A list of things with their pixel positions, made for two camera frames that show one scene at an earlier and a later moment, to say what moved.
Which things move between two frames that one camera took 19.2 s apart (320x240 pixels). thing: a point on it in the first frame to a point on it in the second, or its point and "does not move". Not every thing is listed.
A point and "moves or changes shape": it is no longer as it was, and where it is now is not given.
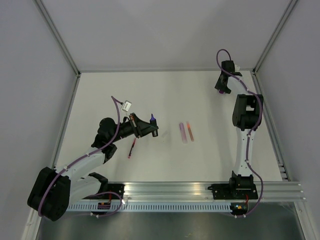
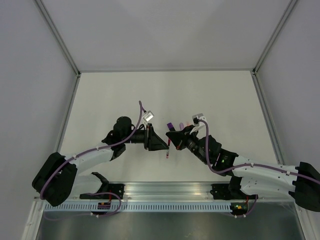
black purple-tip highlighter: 153,121 moves or changes shape
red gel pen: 132,146 to 167,152
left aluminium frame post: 39,4 does not move
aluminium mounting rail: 267,191 does not move
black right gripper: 218,86 to 179,138
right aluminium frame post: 289,9 does not move
